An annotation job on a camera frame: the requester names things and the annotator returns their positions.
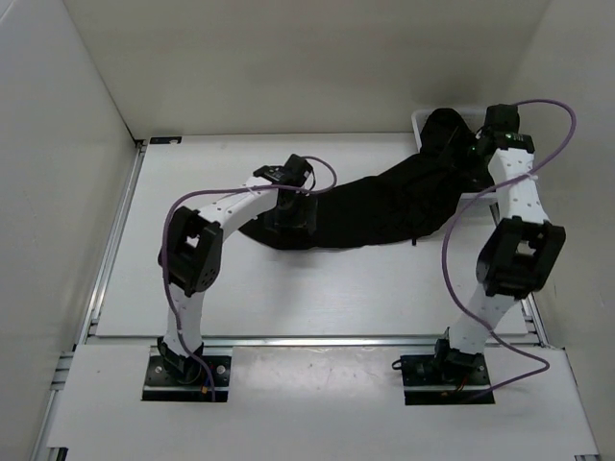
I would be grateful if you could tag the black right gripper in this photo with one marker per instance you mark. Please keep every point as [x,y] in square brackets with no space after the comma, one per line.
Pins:
[475,141]

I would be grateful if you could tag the black corner label plate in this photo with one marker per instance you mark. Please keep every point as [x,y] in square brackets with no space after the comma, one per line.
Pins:
[165,140]

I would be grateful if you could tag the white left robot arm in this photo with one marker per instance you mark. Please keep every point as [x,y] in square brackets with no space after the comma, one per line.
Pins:
[191,253]

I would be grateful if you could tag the aluminium left frame rail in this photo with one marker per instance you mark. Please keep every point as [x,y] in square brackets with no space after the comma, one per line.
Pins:
[103,276]

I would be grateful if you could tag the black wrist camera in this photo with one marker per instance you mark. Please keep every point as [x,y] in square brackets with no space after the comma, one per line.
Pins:
[296,171]
[501,118]

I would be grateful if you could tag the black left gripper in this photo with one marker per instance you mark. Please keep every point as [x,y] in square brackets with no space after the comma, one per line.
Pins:
[304,219]

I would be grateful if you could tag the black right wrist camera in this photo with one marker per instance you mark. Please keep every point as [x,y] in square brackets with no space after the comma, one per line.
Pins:
[501,118]

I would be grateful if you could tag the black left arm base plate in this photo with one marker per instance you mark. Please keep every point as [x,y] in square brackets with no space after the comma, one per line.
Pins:
[164,382]

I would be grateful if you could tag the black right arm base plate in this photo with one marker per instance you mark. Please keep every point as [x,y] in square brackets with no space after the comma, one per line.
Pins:
[426,384]

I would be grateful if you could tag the white perforated plastic basket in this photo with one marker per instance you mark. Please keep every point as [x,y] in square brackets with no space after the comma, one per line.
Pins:
[450,136]

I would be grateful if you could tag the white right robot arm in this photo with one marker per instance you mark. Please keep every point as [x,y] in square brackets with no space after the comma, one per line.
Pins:
[510,167]

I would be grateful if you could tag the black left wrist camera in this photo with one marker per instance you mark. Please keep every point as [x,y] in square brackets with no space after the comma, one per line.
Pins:
[296,171]

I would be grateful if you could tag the black trousers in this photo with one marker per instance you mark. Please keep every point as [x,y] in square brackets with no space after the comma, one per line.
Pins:
[410,200]

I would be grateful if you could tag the aluminium front frame rail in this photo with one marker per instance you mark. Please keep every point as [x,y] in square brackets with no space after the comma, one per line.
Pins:
[278,341]

